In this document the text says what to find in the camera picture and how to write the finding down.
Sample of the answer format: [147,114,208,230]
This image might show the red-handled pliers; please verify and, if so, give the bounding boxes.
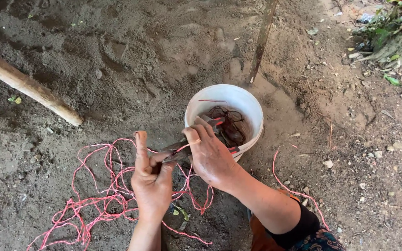
[161,116,241,164]

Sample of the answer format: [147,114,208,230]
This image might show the black sleeve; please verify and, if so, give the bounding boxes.
[266,198,322,250]

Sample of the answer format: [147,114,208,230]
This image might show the bundle of dark wires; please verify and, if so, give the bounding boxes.
[205,105,248,148]

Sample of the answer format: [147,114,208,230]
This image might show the small green leaves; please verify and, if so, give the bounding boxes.
[172,205,191,222]

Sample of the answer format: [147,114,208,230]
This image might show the pink string tangle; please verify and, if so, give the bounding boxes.
[27,138,215,251]

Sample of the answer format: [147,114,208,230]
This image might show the thin dark stake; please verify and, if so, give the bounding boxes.
[246,0,279,85]

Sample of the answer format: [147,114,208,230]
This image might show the white plastic bucket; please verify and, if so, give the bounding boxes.
[184,84,264,162]

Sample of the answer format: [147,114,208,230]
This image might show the person's left hand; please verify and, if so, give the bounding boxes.
[131,131,177,224]

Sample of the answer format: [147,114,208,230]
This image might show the light wooden pole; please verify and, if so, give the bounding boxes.
[0,40,84,127]

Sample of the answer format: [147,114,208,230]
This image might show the pink string piece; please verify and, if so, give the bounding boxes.
[272,148,331,231]

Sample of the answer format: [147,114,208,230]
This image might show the green fallen leaf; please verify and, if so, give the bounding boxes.
[383,74,401,87]

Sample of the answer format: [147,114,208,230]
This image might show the green plants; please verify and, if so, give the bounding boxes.
[352,0,402,68]

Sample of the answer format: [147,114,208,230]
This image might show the dark patterned garment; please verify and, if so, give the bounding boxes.
[289,228,347,251]

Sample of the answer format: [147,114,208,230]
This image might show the person's right hand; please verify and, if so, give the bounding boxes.
[181,116,242,191]

